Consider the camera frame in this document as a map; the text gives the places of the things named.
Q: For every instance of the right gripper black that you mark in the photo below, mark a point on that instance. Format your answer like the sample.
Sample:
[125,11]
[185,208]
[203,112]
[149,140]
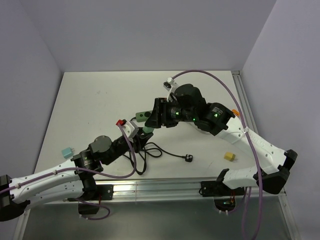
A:
[155,119]

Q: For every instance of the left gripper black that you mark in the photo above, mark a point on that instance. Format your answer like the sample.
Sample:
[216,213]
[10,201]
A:
[138,141]

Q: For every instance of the green wall charger plug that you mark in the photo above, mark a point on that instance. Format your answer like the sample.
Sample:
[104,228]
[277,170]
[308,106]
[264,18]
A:
[147,130]

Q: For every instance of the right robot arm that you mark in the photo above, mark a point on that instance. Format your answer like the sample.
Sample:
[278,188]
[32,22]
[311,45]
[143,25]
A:
[275,164]

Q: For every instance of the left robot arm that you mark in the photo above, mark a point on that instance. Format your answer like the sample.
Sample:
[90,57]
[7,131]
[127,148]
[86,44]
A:
[71,179]

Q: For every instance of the yellow plug adapter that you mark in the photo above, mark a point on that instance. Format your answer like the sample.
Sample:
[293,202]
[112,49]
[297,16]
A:
[229,156]

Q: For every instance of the green power strip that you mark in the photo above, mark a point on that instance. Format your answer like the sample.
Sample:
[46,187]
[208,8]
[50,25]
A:
[142,116]

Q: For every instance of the orange power strip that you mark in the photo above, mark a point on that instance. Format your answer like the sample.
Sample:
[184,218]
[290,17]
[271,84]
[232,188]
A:
[235,112]

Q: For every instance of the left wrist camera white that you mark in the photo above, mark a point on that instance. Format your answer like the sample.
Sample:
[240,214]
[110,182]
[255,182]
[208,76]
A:
[129,127]

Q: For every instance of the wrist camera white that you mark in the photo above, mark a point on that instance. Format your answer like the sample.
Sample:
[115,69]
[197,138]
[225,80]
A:
[129,127]
[170,85]

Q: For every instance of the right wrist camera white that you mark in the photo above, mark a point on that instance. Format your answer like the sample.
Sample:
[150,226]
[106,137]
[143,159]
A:
[170,85]

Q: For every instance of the aluminium front rail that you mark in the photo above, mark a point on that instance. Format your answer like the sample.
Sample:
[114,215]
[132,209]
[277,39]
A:
[123,190]

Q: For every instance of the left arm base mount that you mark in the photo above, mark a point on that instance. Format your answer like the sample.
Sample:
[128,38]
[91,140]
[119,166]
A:
[90,204]

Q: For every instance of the teal wall charger plug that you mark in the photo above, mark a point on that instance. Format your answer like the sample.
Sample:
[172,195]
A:
[68,152]

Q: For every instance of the aluminium side rail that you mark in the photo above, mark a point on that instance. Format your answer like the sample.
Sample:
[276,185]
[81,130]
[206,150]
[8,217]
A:
[246,109]

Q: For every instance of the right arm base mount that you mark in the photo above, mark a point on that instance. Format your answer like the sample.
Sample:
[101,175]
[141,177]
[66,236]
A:
[224,197]

